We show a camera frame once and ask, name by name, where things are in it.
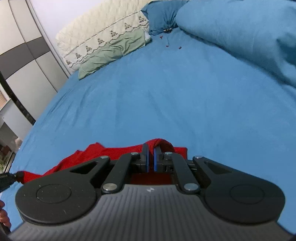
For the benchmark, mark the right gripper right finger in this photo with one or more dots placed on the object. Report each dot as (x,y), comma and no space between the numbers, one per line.
(196,176)

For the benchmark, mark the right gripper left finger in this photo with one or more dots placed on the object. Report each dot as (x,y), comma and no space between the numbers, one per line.
(108,176)

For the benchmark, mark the red knitted garment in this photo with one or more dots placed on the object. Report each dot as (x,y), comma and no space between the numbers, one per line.
(96,150)

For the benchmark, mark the person's left hand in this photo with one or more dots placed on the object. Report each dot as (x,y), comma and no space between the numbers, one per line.
(4,219)

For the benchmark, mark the blue bed sheet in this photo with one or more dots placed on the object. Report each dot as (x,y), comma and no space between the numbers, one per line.
(189,92)

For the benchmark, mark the green pillow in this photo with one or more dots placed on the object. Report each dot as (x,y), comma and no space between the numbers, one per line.
(113,51)

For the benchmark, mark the cream quilted headboard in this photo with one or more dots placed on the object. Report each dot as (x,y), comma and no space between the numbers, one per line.
(99,26)

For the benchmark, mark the white grey wardrobe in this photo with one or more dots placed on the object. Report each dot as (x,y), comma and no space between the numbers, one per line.
(30,73)

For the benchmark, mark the blue rolled duvet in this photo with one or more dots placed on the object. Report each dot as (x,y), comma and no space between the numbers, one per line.
(262,32)

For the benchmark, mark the dark blue pillow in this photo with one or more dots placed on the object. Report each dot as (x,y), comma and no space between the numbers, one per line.
(161,15)

